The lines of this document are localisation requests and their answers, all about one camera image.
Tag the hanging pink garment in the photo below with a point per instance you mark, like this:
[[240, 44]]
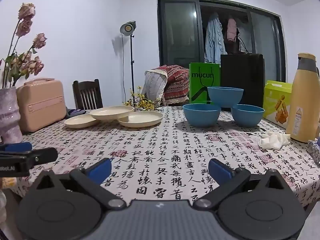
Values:
[[231, 28]]

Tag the red patterned quilted blanket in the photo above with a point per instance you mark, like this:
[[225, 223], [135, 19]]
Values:
[[172, 85]]

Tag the yellow-green snack box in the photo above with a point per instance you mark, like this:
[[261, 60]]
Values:
[[276, 105]]

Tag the grey purple pouch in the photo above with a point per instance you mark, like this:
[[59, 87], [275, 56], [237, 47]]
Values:
[[73, 112]]

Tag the purple textured vase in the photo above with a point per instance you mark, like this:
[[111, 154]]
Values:
[[8, 115]]

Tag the dark wooden chair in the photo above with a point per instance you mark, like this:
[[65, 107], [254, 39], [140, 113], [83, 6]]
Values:
[[87, 96]]

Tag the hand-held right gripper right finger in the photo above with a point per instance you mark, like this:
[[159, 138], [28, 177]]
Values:
[[220, 170]]

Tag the pink hard case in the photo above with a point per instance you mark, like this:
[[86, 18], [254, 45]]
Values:
[[41, 105]]

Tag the calligraphy print tablecloth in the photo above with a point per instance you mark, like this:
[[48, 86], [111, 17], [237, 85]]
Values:
[[160, 142]]

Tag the blue bowl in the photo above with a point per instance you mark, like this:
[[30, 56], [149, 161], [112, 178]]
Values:
[[247, 117], [225, 96], [201, 116]]

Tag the cream round plate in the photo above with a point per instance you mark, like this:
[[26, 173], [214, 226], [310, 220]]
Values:
[[141, 119], [111, 112], [77, 122]]

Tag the green paper bag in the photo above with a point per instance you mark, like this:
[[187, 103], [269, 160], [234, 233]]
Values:
[[200, 85]]

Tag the hanging light blue shirt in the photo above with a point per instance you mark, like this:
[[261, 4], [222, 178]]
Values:
[[213, 40]]

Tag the yellow blossom branch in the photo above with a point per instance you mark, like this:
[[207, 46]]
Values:
[[143, 102]]

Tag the studio lamp on stand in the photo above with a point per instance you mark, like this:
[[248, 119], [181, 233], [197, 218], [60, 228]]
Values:
[[128, 28]]

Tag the beige thermos jug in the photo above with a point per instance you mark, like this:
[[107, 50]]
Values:
[[303, 100]]

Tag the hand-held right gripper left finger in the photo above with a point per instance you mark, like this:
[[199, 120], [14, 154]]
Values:
[[100, 170]]

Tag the dark sliding glass door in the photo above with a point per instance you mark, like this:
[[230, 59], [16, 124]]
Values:
[[178, 30]]

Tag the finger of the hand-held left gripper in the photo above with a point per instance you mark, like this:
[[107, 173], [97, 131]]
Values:
[[42, 155], [17, 147]]

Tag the black paper bag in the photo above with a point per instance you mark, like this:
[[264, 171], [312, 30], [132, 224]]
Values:
[[241, 72]]

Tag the white crumpled cloth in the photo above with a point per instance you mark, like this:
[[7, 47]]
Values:
[[273, 140]]

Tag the silver textured item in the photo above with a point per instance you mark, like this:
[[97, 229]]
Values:
[[315, 152]]

